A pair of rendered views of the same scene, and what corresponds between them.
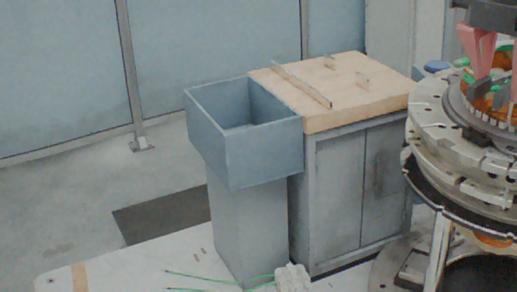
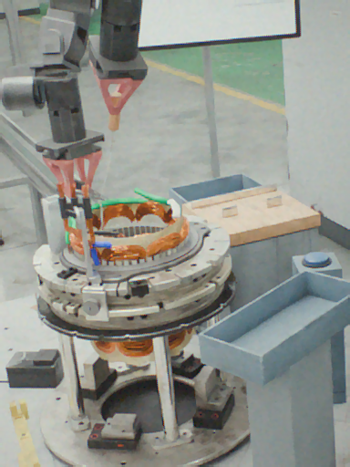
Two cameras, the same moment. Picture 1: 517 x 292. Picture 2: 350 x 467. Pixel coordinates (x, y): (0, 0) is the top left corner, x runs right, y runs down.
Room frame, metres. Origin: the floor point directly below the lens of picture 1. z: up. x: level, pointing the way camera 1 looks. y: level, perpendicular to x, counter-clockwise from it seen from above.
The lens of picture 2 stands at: (0.75, -1.65, 1.62)
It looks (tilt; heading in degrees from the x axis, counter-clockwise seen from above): 21 degrees down; 95
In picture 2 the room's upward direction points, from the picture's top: 6 degrees counter-clockwise
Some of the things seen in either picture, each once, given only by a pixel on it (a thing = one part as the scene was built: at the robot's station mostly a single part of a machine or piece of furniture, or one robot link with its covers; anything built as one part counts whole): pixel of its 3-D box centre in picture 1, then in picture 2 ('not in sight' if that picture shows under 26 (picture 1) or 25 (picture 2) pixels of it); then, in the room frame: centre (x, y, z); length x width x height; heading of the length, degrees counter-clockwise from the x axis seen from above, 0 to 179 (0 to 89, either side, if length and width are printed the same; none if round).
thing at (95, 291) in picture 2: not in sight; (97, 302); (0.54, -0.50, 1.07); 0.04 x 0.02 x 0.05; 165
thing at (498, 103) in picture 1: (503, 95); not in sight; (0.46, -0.24, 1.17); 0.04 x 0.01 x 0.02; 135
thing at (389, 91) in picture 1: (334, 86); (249, 214); (0.78, -0.12, 1.05); 0.20 x 0.19 x 0.02; 113
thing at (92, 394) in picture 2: not in sight; (95, 382); (0.47, -0.28, 0.81); 0.08 x 0.05 x 0.02; 69
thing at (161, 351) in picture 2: not in sight; (165, 385); (0.62, -0.46, 0.91); 0.02 x 0.02 x 0.21
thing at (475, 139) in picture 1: (476, 136); not in sight; (0.51, -0.24, 1.10); 0.03 x 0.01 x 0.01; 27
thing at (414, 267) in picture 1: (418, 265); (175, 355); (0.62, -0.23, 0.83); 0.05 x 0.04 x 0.02; 145
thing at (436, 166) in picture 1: (435, 161); not in sight; (0.54, -0.20, 1.05); 0.09 x 0.04 x 0.01; 27
